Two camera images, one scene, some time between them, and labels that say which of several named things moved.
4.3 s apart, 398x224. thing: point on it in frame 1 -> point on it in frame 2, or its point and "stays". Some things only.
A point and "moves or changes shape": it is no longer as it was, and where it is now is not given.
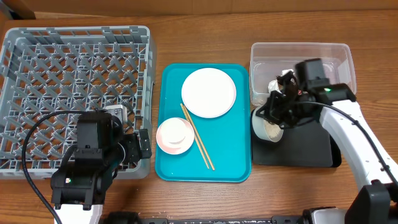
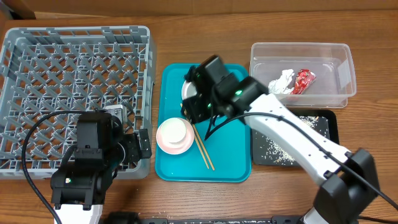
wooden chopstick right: [198, 137] stays
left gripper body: [144, 143] stays
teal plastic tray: [227, 139] stays
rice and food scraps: [272, 129] moves or changes shape
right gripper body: [283, 110] -> [202, 109]
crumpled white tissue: [273, 85] stays
